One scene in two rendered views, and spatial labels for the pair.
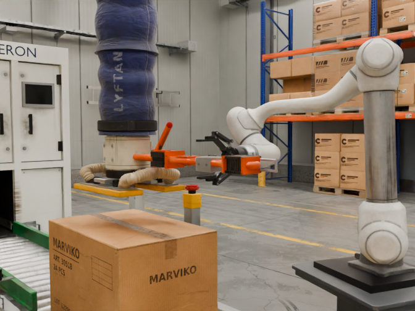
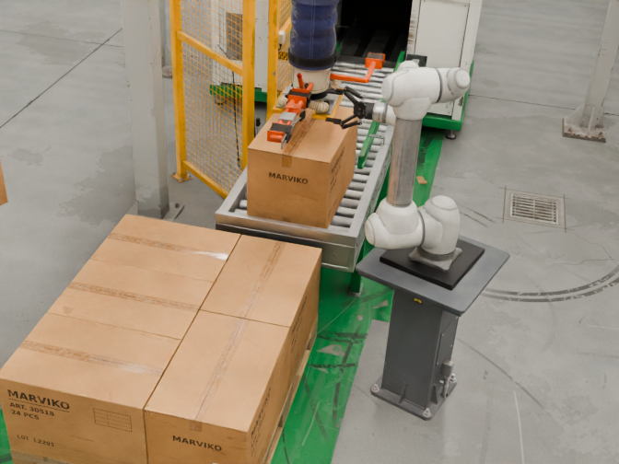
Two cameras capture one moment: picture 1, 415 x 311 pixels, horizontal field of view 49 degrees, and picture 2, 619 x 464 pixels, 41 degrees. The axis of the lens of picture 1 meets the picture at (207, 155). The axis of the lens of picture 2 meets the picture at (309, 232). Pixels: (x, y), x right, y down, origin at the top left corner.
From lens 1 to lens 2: 3.09 m
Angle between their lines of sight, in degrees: 58
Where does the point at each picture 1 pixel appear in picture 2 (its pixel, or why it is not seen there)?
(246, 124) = not seen: hidden behind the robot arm
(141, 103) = (306, 45)
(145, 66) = (313, 16)
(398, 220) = (385, 220)
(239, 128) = not seen: hidden behind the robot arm
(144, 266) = (265, 165)
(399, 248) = (372, 238)
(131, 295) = (255, 178)
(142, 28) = not seen: outside the picture
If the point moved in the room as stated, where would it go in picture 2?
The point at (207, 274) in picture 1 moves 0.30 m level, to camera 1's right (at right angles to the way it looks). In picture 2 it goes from (317, 189) to (356, 219)
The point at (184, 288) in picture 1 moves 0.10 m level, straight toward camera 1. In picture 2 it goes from (296, 190) to (279, 196)
